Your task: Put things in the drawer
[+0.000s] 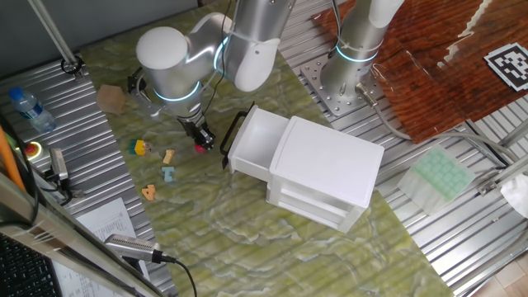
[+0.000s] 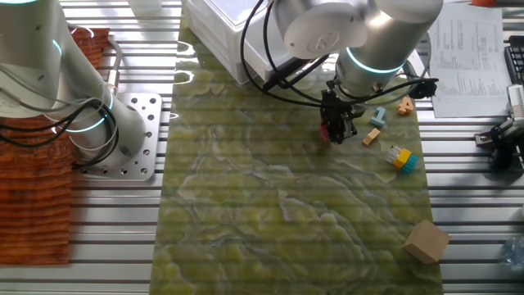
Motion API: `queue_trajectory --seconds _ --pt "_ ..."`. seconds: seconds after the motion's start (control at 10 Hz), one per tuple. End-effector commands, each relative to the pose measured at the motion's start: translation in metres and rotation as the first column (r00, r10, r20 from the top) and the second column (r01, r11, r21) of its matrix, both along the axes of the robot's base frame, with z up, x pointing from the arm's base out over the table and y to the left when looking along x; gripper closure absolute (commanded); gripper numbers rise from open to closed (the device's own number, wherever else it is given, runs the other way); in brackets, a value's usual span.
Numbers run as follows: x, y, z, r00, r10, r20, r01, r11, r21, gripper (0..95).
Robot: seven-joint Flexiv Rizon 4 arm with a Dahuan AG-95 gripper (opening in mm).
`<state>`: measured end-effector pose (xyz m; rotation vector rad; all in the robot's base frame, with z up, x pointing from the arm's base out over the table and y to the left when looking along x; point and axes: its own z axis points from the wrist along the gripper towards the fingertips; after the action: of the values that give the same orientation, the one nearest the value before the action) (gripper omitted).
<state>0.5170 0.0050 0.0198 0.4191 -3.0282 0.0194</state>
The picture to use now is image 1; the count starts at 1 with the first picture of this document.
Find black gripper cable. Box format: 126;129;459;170
200;0;233;117

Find brown wood grain mat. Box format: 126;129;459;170
311;0;528;144

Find orange number four block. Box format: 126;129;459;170
140;183;158;202

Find metal pole with black ring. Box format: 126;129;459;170
26;0;86;80

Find grey base cable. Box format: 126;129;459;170
354;82;521;167

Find clear yellow teal toy bricks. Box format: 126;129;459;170
128;139;153;157

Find green marble pattern mat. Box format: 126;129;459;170
80;0;455;297

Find white plastic drawer cabinet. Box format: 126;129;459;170
266;115;385;234

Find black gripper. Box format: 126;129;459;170
177;113;217;151

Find printed paper sheet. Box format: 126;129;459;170
51;196;152;297

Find black tool at right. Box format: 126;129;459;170
40;147;86;205

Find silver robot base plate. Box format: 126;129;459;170
299;53;387;118

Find black keyboard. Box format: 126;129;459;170
0;233;64;297

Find orange pole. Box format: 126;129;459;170
0;123;26;194

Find large wooden cube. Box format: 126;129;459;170
95;83;126;116

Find black cable clamp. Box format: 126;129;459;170
126;67;149;97

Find silver depth camera on mount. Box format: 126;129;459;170
103;233;179;273

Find black arm base cable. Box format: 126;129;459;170
328;0;344;59

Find red emergency stop button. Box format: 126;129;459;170
23;140;44;163

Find black camera cable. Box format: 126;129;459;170
161;254;199;297

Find black white fiducial marker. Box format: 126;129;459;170
483;41;528;93

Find clear plastic water bottle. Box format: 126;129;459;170
8;86;58;134

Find white drawer with black handle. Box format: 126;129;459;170
219;101;291;183

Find aluminium frame bar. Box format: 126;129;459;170
476;119;528;197
0;169;167;297

